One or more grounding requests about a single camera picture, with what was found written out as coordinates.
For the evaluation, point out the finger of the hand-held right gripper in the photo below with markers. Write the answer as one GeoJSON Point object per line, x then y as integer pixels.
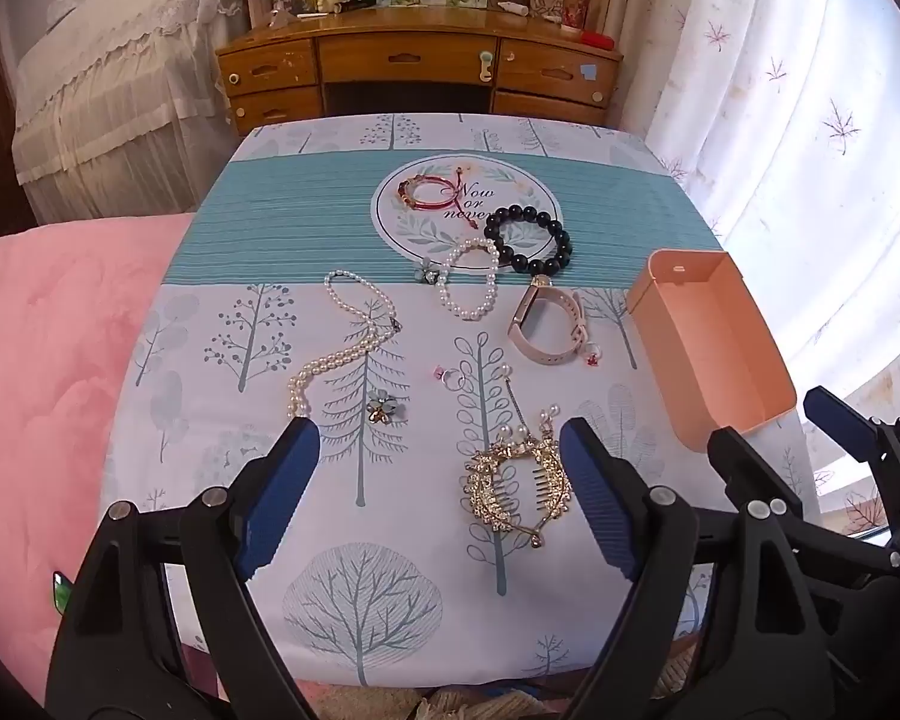
{"type": "Point", "coordinates": [742, 465]}
{"type": "Point", "coordinates": [844, 420]}

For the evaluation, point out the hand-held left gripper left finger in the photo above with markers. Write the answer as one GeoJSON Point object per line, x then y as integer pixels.
{"type": "Point", "coordinates": [285, 480]}

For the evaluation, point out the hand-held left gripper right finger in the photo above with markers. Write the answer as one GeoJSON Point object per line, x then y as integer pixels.
{"type": "Point", "coordinates": [596, 495]}

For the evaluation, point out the gold hair comb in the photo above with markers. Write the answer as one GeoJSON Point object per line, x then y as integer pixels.
{"type": "Point", "coordinates": [487, 487]}

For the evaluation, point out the orange plastic box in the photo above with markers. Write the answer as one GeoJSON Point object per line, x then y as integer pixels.
{"type": "Point", "coordinates": [720, 337]}

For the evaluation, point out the pink wrist watch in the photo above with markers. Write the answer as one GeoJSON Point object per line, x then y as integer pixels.
{"type": "Point", "coordinates": [521, 311]}

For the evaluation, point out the green leaf-shaped object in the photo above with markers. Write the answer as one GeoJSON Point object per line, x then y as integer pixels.
{"type": "Point", "coordinates": [61, 591]}

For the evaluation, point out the green flower earring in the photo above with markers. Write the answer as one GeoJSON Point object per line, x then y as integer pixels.
{"type": "Point", "coordinates": [427, 271]}

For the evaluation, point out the pink blanket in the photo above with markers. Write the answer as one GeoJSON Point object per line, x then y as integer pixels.
{"type": "Point", "coordinates": [45, 352]}

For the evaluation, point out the tree print tablecloth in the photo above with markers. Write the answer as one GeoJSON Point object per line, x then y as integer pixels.
{"type": "Point", "coordinates": [270, 187]}

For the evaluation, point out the white leaf print curtain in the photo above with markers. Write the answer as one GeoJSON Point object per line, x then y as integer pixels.
{"type": "Point", "coordinates": [795, 90]}

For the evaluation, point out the white lace furniture cover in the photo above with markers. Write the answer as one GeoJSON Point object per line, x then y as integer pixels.
{"type": "Point", "coordinates": [105, 90]}

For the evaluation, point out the wooden desk with drawers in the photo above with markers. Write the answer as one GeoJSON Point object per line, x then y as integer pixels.
{"type": "Point", "coordinates": [405, 56]}

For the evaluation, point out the teal drawer knob hanger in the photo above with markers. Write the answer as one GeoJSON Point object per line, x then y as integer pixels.
{"type": "Point", "coordinates": [485, 64]}

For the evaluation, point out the red case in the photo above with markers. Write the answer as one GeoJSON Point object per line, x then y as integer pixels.
{"type": "Point", "coordinates": [598, 39]}

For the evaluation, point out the white figurine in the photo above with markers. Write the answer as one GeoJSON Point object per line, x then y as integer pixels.
{"type": "Point", "coordinates": [280, 7]}

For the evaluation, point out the red patterned paper cup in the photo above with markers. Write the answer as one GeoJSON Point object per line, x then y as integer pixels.
{"type": "Point", "coordinates": [576, 7]}

